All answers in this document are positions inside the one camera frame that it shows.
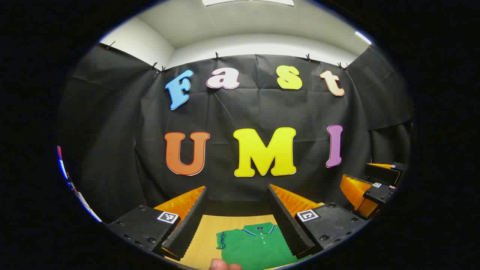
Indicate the black backdrop cloth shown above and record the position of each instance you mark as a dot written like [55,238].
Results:
[243,108]

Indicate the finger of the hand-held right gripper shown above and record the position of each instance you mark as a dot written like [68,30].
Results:
[378,195]
[382,173]

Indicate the green T-shirt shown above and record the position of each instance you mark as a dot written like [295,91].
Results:
[255,247]

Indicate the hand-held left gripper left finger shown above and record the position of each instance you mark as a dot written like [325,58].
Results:
[191,221]

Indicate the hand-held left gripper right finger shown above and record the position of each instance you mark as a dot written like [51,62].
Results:
[287,221]

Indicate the row of small cloth clips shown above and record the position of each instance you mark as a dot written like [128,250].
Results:
[216,56]

